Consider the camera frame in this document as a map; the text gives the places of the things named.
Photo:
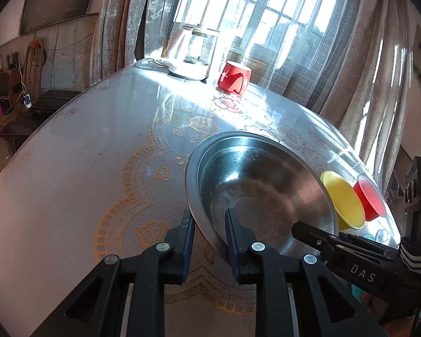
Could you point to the grey velvet curtain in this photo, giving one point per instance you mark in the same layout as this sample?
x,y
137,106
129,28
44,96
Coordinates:
x,y
126,24

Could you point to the folded rattan chair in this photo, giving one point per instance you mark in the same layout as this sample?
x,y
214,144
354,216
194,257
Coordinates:
x,y
35,70

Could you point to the barred window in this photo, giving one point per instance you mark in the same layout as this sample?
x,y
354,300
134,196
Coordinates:
x,y
259,10

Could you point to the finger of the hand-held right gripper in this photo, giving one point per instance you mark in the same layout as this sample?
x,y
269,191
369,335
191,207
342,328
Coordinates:
x,y
312,235
368,244

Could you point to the stainless steel bowl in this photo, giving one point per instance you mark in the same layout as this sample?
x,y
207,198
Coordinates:
x,y
259,182

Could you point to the dark low table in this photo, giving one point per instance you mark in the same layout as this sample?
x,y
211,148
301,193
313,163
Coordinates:
x,y
52,100

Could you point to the red plastic bowl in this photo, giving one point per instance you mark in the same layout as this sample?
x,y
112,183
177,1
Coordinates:
x,y
370,196

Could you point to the red mug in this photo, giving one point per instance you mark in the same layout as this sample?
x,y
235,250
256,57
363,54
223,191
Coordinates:
x,y
233,77

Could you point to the white power strip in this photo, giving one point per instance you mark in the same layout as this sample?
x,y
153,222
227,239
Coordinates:
x,y
27,100

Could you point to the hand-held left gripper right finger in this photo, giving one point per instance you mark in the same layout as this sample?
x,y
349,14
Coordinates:
x,y
233,245

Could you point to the beige velvet curtain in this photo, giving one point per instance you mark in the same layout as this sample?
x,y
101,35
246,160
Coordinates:
x,y
372,94

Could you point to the sheer white curtain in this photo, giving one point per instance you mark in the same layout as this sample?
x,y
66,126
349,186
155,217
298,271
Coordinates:
x,y
266,52

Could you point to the teal plastic plate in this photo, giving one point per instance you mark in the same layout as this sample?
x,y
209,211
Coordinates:
x,y
357,292

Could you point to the white glass electric kettle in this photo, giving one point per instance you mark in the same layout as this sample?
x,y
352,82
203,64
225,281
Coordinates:
x,y
193,56

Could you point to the yellow plastic bowl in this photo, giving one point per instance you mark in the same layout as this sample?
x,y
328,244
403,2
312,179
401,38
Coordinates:
x,y
343,200

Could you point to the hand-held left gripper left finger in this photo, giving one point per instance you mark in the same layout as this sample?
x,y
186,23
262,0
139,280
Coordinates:
x,y
186,249

